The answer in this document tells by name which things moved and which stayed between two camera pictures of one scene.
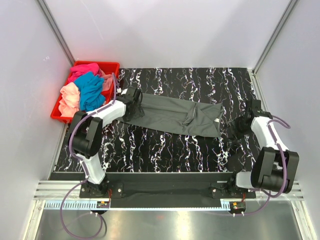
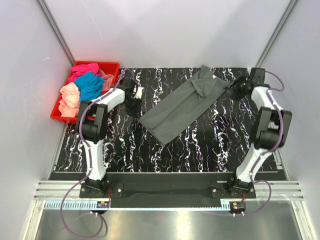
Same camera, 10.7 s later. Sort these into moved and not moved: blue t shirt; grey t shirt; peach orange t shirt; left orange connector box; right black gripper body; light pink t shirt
Moved: grey t shirt; right black gripper body
Not moved: blue t shirt; light pink t shirt; left orange connector box; peach orange t shirt
